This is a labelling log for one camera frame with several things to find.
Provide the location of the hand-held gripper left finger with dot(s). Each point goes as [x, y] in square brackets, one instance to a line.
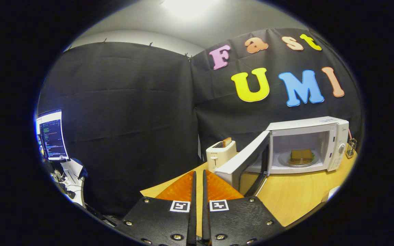
[193, 212]

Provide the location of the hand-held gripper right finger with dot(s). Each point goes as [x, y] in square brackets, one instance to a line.
[205, 212]

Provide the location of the brown bread lettuce sandwich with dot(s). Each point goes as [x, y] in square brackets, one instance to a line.
[301, 155]

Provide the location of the white microwave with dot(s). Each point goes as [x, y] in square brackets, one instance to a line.
[306, 123]

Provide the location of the glass microwave turntable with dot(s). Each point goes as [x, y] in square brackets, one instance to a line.
[284, 161]

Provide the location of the white toaster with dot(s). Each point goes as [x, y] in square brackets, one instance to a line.
[217, 155]

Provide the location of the brown toast slice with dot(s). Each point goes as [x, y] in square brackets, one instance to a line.
[227, 141]

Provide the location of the white desk clutter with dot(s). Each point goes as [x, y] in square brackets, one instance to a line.
[72, 171]

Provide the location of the white square plate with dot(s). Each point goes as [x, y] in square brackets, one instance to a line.
[333, 193]

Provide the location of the computer monitor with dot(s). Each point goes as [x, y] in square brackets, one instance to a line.
[53, 136]

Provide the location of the pink straw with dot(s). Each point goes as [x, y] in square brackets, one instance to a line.
[349, 134]

